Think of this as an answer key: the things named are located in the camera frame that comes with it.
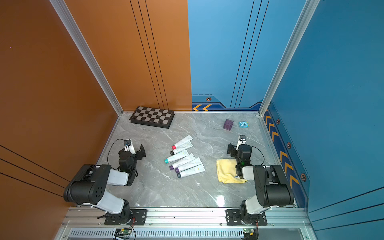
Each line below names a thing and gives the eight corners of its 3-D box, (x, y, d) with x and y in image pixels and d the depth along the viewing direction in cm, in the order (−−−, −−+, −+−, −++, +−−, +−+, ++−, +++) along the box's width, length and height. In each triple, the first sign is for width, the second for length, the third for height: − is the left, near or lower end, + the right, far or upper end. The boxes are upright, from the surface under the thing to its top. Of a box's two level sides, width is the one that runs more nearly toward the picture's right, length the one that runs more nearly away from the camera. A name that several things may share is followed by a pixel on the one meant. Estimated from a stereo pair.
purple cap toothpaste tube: (171, 171, 91) (170, 169, 89) (169, 167, 93) (168, 165, 91) (195, 158, 96) (195, 156, 94) (192, 154, 98) (192, 152, 96)
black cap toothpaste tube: (171, 156, 97) (171, 154, 95) (169, 152, 99) (169, 150, 97) (192, 146, 102) (192, 144, 100) (190, 142, 104) (190, 141, 102)
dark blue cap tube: (178, 180, 87) (177, 179, 85) (176, 173, 90) (176, 172, 88) (205, 171, 91) (205, 169, 89) (202, 165, 93) (202, 163, 91)
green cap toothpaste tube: (166, 165, 93) (165, 164, 91) (164, 161, 95) (164, 159, 93) (189, 155, 97) (189, 153, 96) (187, 151, 99) (187, 149, 98)
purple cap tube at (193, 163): (176, 175, 89) (176, 173, 87) (174, 170, 92) (174, 168, 90) (201, 164, 94) (201, 162, 92) (198, 159, 96) (198, 157, 94)
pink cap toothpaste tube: (174, 151, 100) (174, 149, 98) (171, 148, 101) (171, 146, 99) (192, 139, 106) (192, 137, 104) (189, 136, 108) (189, 134, 105)
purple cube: (222, 128, 112) (223, 124, 109) (224, 122, 116) (225, 118, 112) (230, 131, 111) (232, 127, 107) (232, 125, 114) (234, 121, 111)
